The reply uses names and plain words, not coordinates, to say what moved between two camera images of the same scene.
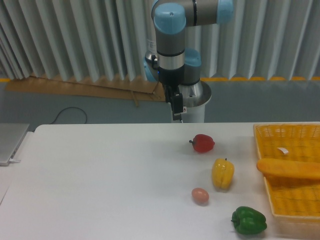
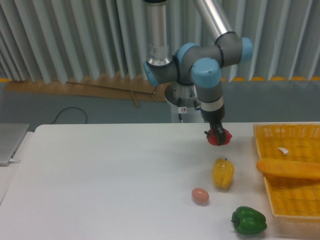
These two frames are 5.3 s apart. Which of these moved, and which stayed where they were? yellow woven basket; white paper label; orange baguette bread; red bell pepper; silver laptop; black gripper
Moved: red bell pepper; black gripper
Stayed: yellow woven basket; orange baguette bread; white paper label; silver laptop
